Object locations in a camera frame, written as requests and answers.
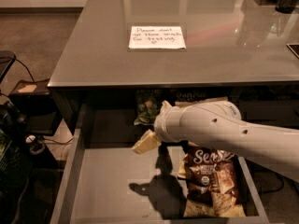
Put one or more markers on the sea salt chip bag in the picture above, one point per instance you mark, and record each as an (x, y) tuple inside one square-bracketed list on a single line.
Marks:
[(211, 181), (210, 100)]

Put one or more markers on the white handwritten paper note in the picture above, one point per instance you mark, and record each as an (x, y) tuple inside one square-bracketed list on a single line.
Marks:
[(156, 37)]

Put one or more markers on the middle sea salt chip bag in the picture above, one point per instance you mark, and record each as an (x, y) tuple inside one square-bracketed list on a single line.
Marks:
[(210, 100)]

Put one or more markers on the front sea salt chip bag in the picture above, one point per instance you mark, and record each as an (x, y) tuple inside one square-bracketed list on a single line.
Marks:
[(211, 181)]

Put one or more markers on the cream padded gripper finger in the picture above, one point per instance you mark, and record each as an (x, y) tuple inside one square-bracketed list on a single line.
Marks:
[(148, 141), (165, 107)]

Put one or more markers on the grey counter cabinet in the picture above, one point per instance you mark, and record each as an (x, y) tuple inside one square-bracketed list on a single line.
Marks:
[(228, 42)]

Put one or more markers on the green jalapeno chip bag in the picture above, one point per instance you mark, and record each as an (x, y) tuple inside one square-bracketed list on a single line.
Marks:
[(148, 104)]

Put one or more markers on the dark side stand with note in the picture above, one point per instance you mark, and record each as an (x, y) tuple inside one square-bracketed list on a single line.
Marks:
[(34, 100)]

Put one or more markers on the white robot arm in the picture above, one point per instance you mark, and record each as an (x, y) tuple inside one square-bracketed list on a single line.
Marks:
[(219, 125)]

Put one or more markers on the rear dark chip bag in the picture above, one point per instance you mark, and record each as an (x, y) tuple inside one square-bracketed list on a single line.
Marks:
[(190, 96)]

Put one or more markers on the dark equipment pile at left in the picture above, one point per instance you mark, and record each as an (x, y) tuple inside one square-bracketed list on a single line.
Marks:
[(16, 162)]

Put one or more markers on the dark tablet on counter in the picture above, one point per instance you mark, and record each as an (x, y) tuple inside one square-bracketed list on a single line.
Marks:
[(294, 48)]

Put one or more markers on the open grey bottom drawer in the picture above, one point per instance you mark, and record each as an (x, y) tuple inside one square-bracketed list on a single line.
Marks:
[(105, 182)]

